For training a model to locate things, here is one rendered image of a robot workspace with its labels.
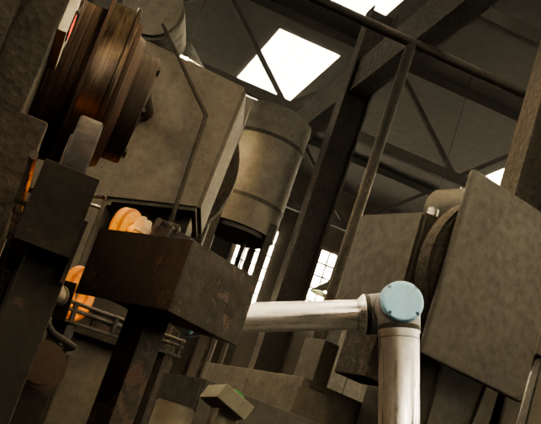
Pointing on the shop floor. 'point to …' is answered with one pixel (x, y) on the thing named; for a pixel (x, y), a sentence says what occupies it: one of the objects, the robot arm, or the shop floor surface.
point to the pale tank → (257, 194)
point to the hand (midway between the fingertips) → (128, 228)
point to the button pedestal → (225, 405)
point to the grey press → (450, 299)
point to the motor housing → (39, 383)
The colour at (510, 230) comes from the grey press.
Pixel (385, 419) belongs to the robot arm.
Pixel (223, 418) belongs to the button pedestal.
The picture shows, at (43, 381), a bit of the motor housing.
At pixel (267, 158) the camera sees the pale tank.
